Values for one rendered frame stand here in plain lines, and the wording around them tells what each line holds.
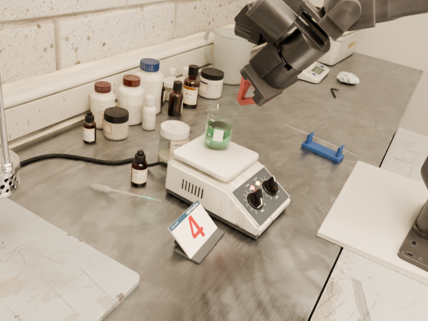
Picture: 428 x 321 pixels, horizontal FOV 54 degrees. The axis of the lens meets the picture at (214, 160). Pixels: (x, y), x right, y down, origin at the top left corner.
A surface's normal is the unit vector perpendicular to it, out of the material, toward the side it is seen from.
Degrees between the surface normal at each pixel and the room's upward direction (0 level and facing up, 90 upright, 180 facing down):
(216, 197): 90
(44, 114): 90
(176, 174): 90
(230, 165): 0
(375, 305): 0
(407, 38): 90
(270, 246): 0
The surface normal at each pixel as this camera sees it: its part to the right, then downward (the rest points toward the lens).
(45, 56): 0.86, 0.36
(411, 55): -0.49, 0.37
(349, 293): 0.15, -0.85
